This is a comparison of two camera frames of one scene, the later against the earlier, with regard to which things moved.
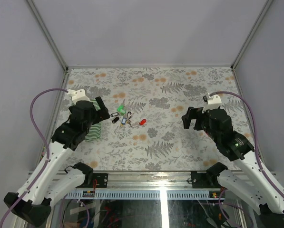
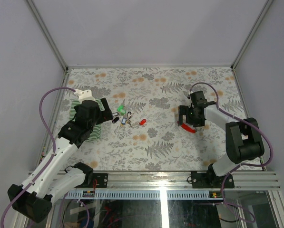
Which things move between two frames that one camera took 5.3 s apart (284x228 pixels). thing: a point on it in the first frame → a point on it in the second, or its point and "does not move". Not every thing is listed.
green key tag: (121, 109) does not move
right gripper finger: (191, 114) → (182, 110)
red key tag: (142, 121) does not move
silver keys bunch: (129, 115) does not move
